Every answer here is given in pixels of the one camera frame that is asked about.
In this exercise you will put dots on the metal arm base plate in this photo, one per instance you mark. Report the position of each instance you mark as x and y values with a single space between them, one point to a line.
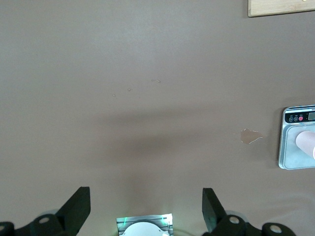
147 218

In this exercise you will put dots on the pink plastic cup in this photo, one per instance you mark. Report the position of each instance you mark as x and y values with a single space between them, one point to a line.
306 142

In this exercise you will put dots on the silver digital kitchen scale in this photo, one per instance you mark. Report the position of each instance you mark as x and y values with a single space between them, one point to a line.
286 147

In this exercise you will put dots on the wooden cutting board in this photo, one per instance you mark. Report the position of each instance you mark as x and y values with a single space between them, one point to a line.
280 7

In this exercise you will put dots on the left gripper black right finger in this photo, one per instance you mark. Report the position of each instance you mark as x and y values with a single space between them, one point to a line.
221 223

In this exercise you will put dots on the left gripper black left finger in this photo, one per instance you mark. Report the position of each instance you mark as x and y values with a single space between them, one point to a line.
61 221

